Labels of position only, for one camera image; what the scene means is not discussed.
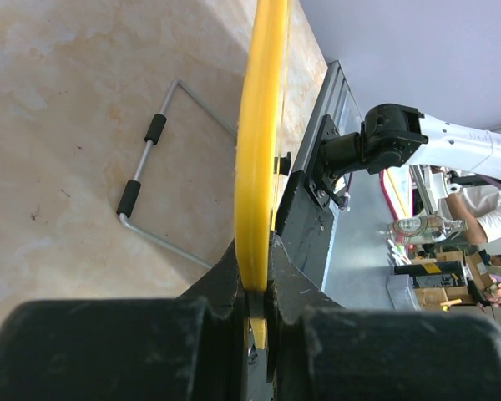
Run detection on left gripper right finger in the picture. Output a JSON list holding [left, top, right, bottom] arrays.
[[266, 236, 501, 400]]

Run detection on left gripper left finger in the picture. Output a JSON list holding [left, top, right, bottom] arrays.
[[0, 247, 248, 400]]

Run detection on yellow framed whiteboard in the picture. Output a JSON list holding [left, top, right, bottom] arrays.
[[115, 0, 292, 350]]

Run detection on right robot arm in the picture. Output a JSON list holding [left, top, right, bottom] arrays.
[[304, 1, 501, 182]]

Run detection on cardboard boxes background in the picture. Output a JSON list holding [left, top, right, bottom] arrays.
[[410, 251, 501, 312]]

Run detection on black cylinder can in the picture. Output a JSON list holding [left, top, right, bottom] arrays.
[[393, 261, 467, 289]]

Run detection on clear glass bottle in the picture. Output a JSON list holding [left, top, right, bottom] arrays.
[[388, 215, 468, 246]]

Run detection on person in white shirt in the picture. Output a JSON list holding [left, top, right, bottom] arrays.
[[438, 185, 501, 246]]

